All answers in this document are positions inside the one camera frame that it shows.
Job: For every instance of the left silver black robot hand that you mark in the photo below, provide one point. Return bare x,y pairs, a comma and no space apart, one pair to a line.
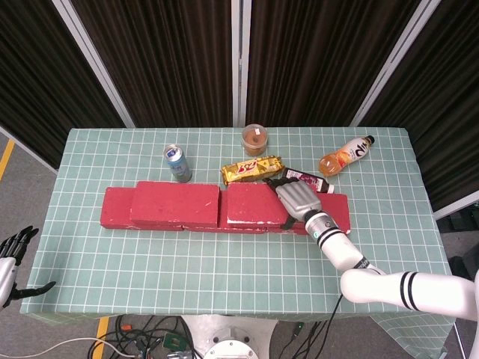
7,276

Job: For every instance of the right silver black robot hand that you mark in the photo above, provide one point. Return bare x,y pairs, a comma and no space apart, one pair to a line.
297,198

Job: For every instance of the red brick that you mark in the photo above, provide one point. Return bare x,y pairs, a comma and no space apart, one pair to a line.
116,209
335,209
174,203
250,203
223,209

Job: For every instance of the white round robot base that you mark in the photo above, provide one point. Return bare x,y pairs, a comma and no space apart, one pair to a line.
230,336

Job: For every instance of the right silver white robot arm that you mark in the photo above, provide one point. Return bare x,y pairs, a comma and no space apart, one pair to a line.
374,288

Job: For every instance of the dark purple grape drink bottle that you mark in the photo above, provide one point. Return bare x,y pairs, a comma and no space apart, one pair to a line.
318,183

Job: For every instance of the yellow biscuit packet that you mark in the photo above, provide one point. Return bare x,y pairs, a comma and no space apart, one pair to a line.
250,170

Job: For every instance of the orange juice bottle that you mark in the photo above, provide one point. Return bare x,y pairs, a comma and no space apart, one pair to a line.
344,157

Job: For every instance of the clear plastic snack jar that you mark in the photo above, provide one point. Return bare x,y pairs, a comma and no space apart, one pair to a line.
255,142

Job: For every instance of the light blue drink can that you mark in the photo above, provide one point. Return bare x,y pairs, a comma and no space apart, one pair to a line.
179,166

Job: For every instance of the green checkered tablecloth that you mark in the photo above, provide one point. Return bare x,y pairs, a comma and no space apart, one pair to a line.
187,269

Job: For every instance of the dark ribbed partition panel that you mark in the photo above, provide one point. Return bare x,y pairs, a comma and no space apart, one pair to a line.
445,112
37,82
161,63
318,63

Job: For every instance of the black chair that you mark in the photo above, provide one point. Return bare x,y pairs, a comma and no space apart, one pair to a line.
464,239

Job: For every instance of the green circuit board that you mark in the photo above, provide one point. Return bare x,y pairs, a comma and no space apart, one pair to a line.
173,341

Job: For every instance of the white partition base rail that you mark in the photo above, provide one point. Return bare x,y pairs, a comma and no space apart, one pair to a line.
458,210
26,146

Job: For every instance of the white partition frame post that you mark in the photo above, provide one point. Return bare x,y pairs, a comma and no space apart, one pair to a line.
394,63
95,63
240,63

